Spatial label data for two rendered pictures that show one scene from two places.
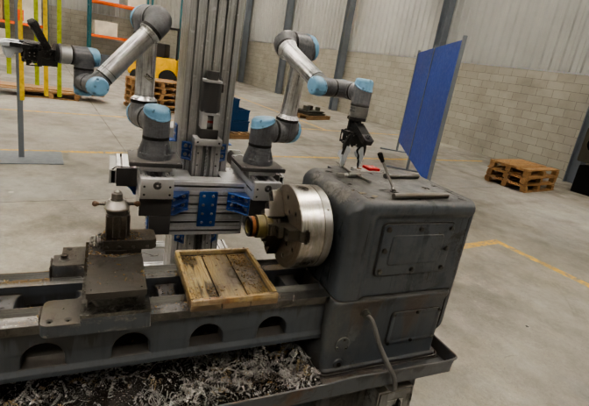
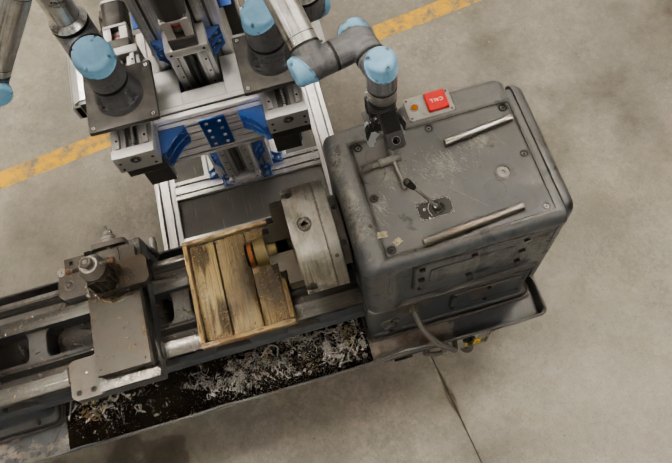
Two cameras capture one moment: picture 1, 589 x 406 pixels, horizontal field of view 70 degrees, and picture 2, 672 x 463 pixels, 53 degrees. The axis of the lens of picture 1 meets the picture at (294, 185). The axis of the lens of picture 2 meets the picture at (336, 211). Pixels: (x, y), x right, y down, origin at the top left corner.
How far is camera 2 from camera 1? 1.55 m
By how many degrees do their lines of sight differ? 52
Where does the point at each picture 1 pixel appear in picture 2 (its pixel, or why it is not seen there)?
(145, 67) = not seen: outside the picture
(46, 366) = not seen: hidden behind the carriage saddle
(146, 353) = (180, 364)
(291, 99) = not seen: outside the picture
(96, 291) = (106, 371)
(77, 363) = not seen: hidden behind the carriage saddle
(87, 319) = (108, 391)
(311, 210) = (313, 261)
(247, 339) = (279, 335)
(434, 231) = (497, 248)
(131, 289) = (137, 364)
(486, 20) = not seen: outside the picture
